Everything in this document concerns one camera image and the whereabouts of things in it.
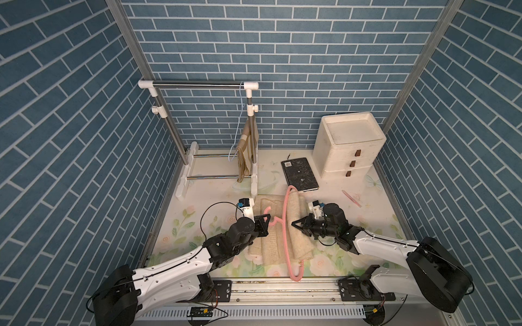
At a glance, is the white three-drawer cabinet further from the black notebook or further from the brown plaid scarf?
the brown plaid scarf

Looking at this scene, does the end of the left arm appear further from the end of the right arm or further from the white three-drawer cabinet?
the white three-drawer cabinet

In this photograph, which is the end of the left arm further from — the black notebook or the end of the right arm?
the black notebook

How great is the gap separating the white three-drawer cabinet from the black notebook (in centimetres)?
6

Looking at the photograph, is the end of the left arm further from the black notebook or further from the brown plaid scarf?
the black notebook

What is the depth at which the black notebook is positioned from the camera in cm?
104

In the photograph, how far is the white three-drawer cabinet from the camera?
3.06 ft
